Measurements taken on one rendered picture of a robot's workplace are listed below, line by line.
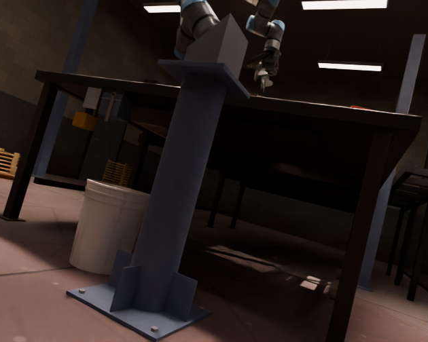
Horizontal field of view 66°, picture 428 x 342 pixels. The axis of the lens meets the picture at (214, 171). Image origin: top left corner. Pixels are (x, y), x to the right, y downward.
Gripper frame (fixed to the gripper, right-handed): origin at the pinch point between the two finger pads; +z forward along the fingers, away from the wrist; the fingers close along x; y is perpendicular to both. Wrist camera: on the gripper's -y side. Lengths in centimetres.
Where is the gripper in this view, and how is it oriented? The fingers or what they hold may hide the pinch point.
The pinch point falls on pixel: (257, 87)
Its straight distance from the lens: 175.2
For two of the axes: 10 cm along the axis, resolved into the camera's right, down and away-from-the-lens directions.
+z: -2.6, 9.6, -0.7
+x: 3.8, 1.7, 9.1
